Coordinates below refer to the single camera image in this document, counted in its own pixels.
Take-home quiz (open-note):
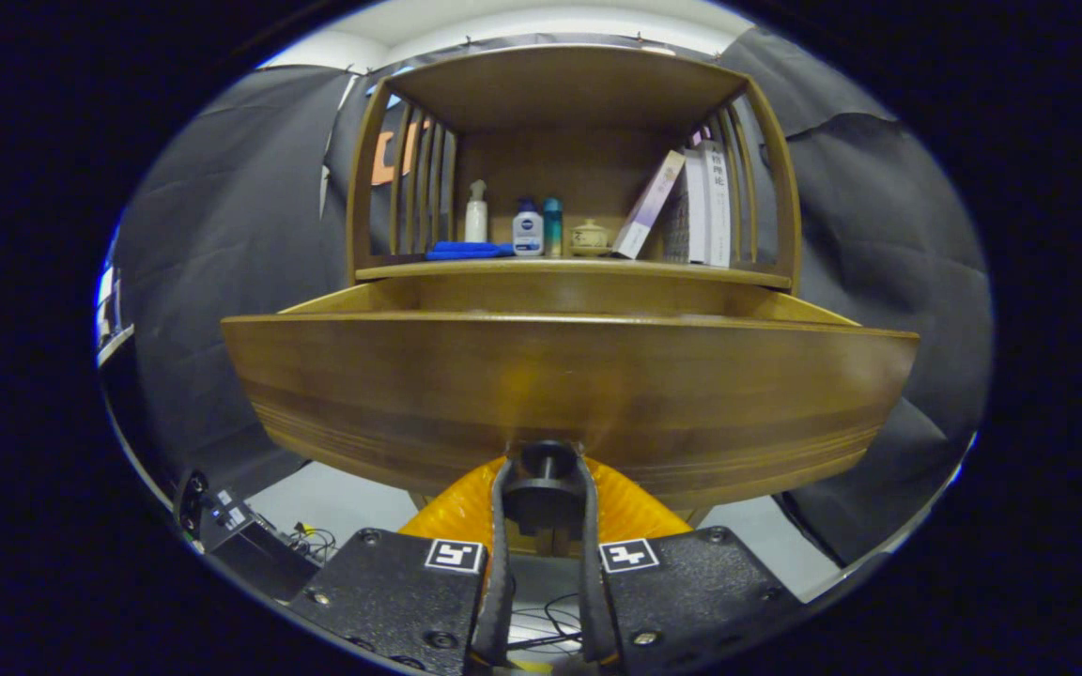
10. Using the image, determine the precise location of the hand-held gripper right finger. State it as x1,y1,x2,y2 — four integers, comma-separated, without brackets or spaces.
579,455,810,672

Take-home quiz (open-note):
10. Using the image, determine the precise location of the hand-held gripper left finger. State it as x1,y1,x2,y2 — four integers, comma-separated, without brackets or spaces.
287,455,516,676

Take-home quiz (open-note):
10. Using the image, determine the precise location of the wooden drawer with black knob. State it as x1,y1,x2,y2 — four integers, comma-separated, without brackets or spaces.
220,280,920,541

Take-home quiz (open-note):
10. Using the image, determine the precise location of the wooden countertop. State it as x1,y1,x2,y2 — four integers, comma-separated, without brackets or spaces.
355,255,794,290

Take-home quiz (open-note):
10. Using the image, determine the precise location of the wooden cabinet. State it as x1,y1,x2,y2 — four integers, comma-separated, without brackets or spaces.
346,42,803,555

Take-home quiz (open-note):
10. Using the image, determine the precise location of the black equipment case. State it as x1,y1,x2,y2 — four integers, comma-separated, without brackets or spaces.
175,469,321,602

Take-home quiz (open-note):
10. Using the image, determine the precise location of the blue folded cloth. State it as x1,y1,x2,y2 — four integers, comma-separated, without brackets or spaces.
425,241,516,261

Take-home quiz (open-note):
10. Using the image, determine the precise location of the beige lidded tea cup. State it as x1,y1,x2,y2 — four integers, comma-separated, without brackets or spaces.
569,219,611,257

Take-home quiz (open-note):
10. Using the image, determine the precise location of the white bottle with blue cap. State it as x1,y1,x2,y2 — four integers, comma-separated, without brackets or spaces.
512,199,545,257

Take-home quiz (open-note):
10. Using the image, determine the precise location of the white pump bottle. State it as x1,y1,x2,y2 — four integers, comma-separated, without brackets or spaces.
465,179,489,244

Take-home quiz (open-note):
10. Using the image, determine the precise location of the purple book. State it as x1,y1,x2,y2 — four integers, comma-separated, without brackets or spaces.
611,150,687,260

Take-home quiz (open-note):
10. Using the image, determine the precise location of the patterned cover book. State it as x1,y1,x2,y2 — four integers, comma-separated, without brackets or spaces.
663,147,711,264

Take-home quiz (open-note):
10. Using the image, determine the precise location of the white book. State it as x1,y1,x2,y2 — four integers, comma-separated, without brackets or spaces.
703,139,733,269

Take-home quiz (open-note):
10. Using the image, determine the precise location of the tangle of black cables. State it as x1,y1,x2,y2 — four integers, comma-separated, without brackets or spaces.
511,591,585,653

